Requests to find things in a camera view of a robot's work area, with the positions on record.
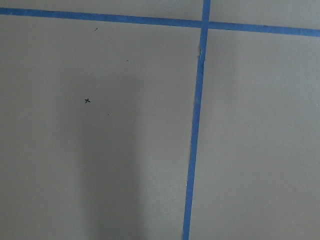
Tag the blue tape line crosswise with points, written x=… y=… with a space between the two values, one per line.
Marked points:
x=172 y=22

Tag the blue tape line lengthwise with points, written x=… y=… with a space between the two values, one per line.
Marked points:
x=196 y=120

